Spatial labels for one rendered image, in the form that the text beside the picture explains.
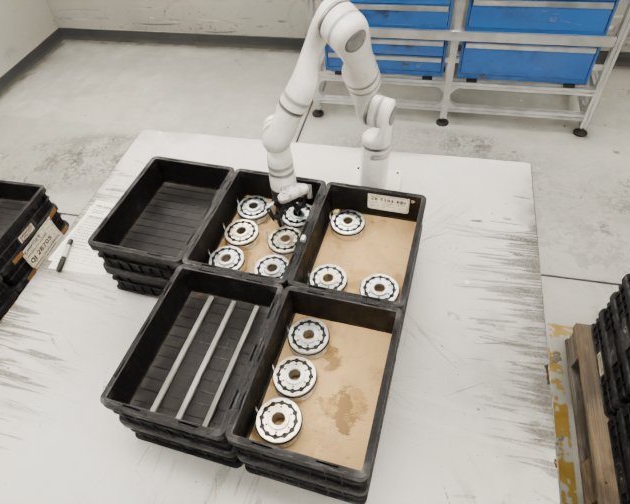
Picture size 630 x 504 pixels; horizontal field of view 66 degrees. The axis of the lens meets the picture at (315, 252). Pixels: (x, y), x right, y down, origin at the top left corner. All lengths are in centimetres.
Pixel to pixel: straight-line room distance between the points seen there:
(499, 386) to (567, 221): 161
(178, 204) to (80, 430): 72
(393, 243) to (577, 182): 183
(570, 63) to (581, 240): 102
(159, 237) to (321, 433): 79
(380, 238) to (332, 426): 58
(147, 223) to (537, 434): 125
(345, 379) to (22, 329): 101
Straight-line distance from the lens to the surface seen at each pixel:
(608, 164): 330
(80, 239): 188
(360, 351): 123
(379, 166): 157
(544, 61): 318
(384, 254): 141
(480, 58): 313
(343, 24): 109
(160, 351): 132
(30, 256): 237
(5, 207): 256
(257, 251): 144
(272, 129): 122
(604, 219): 294
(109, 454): 140
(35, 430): 152
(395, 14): 304
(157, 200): 170
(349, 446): 113
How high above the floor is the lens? 191
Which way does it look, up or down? 50 degrees down
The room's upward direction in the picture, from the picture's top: 6 degrees counter-clockwise
